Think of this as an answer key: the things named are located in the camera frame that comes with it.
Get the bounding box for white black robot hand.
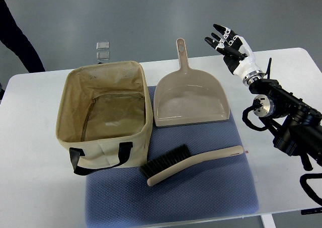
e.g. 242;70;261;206
205;24;264;86

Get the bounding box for beige hand broom black bristles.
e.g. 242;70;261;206
139;144;244;187

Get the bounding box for yellow canvas bag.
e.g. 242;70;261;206
56;61;153;176

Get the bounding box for beige plastic dustpan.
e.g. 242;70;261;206
153;38;230;127

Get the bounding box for upper floor socket plate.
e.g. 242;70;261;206
96;41;109;50

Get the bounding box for white table leg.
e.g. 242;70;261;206
261;214;276;228

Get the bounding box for blue quilted mat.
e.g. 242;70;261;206
85;85;260;228

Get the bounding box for person in dark clothes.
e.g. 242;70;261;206
1;0;45;73

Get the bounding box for black cable loop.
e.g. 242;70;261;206
299;173;322;206

